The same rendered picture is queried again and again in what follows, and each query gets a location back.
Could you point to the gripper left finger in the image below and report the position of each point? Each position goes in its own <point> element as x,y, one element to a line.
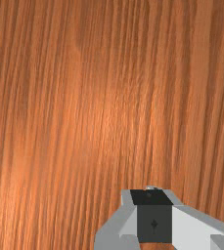
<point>123,224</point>

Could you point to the small grey USB stick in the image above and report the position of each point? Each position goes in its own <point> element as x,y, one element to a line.
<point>150,187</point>

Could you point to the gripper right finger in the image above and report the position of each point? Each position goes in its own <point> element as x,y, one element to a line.
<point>195,228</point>

